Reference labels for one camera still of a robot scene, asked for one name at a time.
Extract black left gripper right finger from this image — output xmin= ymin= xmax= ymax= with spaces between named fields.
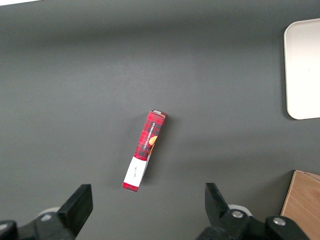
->
xmin=197 ymin=182 xmax=251 ymax=240

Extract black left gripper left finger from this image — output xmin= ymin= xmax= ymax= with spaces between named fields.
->
xmin=33 ymin=184 xmax=94 ymax=240

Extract beige rectangular tray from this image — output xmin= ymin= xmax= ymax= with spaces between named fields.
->
xmin=283 ymin=17 xmax=320 ymax=120

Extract wooden two-drawer cabinet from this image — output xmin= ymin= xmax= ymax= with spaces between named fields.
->
xmin=279 ymin=169 xmax=320 ymax=240

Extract red tartan shortbread box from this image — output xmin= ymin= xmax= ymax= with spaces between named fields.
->
xmin=121 ymin=109 xmax=168 ymax=195

